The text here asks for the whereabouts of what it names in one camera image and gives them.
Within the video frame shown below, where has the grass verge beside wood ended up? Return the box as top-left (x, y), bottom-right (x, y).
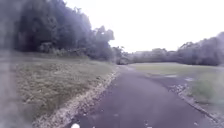
top-left (0, 51), bottom-right (120, 128)

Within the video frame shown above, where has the wood of dark trees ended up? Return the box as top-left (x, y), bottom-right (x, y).
top-left (0, 0), bottom-right (125, 63)

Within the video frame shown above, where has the distant row of trees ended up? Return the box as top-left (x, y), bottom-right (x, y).
top-left (115, 31), bottom-right (224, 67)

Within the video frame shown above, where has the open grass field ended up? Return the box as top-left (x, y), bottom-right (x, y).
top-left (128, 62), bottom-right (224, 125)

